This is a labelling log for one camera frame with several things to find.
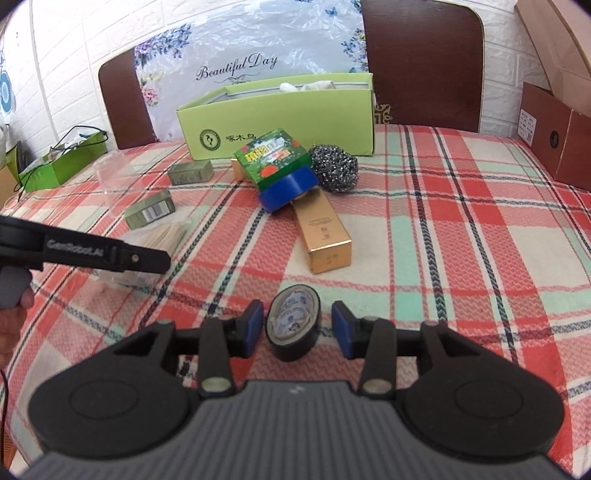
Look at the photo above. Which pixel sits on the floral plastic bag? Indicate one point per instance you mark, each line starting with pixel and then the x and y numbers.
pixel 243 41

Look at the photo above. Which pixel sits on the dark brown wooden headboard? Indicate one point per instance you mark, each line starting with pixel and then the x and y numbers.
pixel 427 58

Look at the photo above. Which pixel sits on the red plaid bed sheet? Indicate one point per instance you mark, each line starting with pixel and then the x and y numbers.
pixel 464 229

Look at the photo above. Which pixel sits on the person's left hand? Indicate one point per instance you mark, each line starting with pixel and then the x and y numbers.
pixel 11 323

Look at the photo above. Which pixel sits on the gold rectangular box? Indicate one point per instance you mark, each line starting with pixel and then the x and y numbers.
pixel 327 243

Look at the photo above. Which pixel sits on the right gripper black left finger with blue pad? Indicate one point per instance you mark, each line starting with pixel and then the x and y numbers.
pixel 215 342

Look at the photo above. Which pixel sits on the brown cardboard shoe box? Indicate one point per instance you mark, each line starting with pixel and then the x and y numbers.
pixel 559 136

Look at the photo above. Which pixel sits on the clear plastic bag of sticks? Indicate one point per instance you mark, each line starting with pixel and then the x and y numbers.
pixel 165 235

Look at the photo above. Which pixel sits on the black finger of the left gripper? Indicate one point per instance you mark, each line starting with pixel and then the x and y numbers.
pixel 144 260

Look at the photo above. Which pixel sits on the tan paper box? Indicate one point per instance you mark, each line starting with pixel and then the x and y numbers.
pixel 238 171

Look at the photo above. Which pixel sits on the black tape roll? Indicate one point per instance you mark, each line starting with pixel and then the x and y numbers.
pixel 293 322

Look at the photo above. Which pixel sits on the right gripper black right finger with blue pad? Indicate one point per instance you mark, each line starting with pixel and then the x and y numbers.
pixel 379 343

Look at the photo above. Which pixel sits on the olive box with barcode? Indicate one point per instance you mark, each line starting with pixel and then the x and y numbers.
pixel 148 210

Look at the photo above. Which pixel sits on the tan cardboard box lid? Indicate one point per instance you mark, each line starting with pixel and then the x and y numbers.
pixel 560 33

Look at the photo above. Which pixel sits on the olive green small box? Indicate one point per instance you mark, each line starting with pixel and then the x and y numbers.
pixel 192 172

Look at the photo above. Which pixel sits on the steel wool scrubber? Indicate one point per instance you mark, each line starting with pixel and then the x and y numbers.
pixel 336 169

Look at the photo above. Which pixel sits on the green snack packet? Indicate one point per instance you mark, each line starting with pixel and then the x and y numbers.
pixel 271 157

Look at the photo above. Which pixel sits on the blue tape roll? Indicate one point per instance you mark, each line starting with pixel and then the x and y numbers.
pixel 288 188

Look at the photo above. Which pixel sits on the large green storage box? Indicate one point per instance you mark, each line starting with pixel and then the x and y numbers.
pixel 217 125

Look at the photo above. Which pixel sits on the white cloth in box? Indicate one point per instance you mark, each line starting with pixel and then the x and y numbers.
pixel 286 87

